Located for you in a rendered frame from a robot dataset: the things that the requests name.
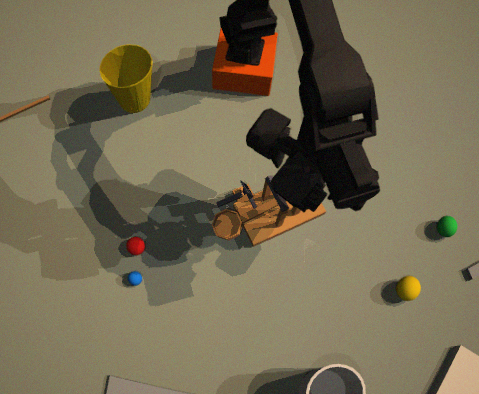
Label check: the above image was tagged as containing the dark red ball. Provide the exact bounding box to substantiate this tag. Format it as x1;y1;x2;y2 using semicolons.
126;237;145;255

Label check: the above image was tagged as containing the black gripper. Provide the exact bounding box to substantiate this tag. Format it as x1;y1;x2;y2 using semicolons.
246;108;321;168

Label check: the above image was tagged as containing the blue ball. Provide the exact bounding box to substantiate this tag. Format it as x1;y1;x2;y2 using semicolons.
127;271;142;286

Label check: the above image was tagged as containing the olive yellow cup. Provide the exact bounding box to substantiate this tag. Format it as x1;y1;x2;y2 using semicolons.
100;44;153;113

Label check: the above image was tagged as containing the green ball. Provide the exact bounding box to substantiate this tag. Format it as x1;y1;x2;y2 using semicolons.
437;216;457;237

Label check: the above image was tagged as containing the yellow ball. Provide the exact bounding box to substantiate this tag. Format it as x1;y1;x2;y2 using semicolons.
396;275;421;301

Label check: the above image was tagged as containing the orange thin rod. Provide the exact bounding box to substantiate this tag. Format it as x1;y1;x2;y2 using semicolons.
0;95;50;122

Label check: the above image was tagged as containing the grey open cylinder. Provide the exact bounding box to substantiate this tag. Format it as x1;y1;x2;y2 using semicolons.
299;364;366;394

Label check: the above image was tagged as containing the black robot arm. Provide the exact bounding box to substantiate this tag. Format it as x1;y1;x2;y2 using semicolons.
219;0;380;213

